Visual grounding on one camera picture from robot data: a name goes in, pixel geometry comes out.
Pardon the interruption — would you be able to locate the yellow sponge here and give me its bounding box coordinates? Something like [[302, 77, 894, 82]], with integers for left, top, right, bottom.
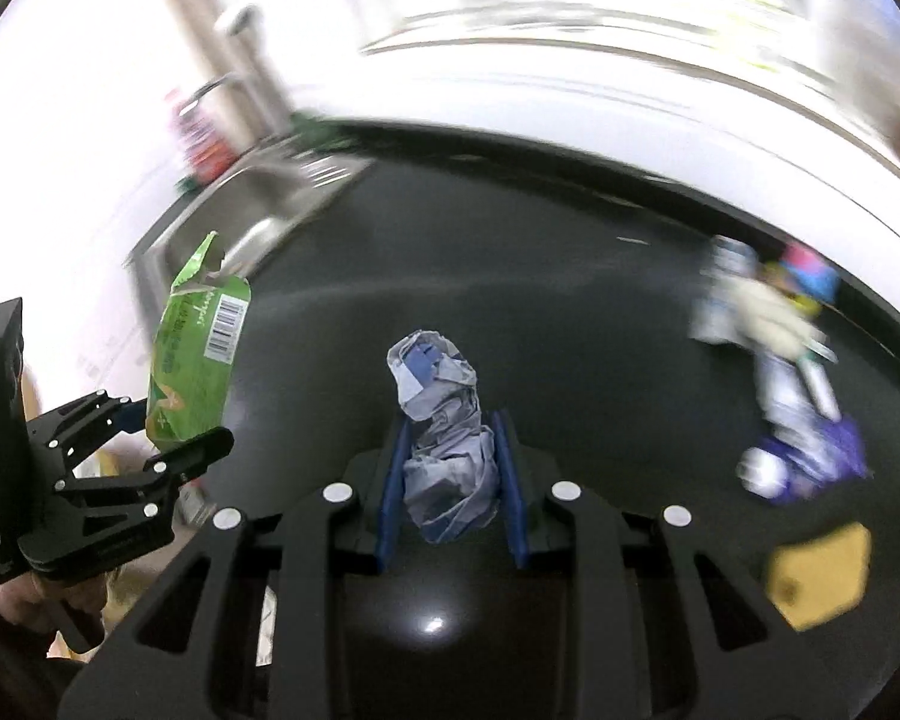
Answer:
[[766, 522, 871, 632]]

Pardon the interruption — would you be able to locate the purple toothpaste tube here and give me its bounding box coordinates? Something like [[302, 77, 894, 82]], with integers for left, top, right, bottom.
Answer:
[[736, 351, 870, 505]]

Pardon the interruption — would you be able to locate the blue white paper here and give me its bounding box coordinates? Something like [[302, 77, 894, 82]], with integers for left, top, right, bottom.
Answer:
[[386, 330, 500, 544]]

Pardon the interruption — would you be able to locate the green snack bag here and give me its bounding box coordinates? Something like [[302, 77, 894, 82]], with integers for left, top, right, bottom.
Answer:
[[146, 231, 251, 452]]

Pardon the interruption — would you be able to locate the person's left hand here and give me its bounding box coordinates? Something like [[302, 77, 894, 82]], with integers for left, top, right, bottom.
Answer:
[[0, 572, 109, 634]]

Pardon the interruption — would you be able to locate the stainless steel sink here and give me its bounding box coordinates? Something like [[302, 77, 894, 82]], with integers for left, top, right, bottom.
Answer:
[[128, 148, 372, 325]]

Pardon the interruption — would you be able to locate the pink blue small block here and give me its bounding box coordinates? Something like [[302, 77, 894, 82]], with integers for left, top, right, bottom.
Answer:
[[781, 242, 841, 304]]

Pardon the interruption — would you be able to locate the silver patterned can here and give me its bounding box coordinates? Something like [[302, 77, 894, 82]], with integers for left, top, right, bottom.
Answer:
[[689, 236, 758, 348]]

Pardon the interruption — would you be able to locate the red pink dish bottle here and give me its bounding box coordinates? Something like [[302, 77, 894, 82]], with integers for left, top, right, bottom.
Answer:
[[173, 101, 238, 185]]

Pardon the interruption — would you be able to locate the chrome faucet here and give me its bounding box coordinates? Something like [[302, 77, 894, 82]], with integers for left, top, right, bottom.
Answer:
[[172, 71, 278, 156]]

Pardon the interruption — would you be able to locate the green cloth by faucet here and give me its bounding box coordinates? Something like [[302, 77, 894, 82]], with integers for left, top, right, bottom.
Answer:
[[290, 110, 356, 153]]

